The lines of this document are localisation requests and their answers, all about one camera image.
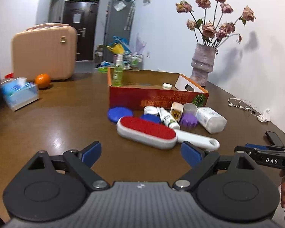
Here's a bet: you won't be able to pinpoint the white earphone cable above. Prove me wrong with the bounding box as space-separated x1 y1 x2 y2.
227 97 263 116

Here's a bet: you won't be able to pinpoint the grey refrigerator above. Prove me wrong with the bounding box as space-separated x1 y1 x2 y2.
103 0 135 51

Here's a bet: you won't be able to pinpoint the orange red cardboard box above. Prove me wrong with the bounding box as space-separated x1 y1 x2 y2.
107 68 209 110

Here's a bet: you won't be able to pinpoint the cluttered wire rack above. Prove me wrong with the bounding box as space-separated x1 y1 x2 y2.
95 36 147 73

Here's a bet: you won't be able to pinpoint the black phone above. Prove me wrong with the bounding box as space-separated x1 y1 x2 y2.
265 131 285 147

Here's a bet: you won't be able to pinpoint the pink ribbed suitcase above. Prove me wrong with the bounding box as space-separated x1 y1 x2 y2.
11 23 77 80

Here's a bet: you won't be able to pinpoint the purple ribbed vase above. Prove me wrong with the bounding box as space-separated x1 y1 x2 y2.
190 43 217 87

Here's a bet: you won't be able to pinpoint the white jar lid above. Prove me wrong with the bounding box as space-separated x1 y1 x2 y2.
162 83 172 90

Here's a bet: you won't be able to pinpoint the dark wooden door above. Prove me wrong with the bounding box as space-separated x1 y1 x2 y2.
62 0 99 61

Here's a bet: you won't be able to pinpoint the blue tissue box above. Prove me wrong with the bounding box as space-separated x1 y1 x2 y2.
0 77 40 111

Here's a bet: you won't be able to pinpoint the white round jar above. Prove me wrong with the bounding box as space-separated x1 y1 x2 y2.
143 105 159 116

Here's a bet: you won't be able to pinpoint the green spray bottle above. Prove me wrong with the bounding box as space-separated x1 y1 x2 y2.
112 54 124 87

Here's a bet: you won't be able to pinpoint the red white lint brush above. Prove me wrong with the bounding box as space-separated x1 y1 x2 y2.
117 116 220 150

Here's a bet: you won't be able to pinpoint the dried pink roses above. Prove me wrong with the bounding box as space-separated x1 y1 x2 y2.
176 0 256 49

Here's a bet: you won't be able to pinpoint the white cotton swab pack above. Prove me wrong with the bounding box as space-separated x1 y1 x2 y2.
196 107 227 134

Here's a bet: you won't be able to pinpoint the white spray bottle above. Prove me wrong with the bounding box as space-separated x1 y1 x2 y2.
158 108 180 130

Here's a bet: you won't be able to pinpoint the large blue round lid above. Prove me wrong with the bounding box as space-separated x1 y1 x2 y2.
107 107 133 124

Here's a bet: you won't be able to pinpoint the small blue ridged lid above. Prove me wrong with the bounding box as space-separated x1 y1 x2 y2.
140 114 161 124

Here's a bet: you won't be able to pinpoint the red bucket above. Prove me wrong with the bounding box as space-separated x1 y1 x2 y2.
5 73 14 79

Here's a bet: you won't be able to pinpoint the orange fruit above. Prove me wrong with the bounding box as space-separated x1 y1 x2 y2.
34 74 51 89

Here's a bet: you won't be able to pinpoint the beige small box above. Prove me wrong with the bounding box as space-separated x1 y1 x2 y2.
170 102 183 122

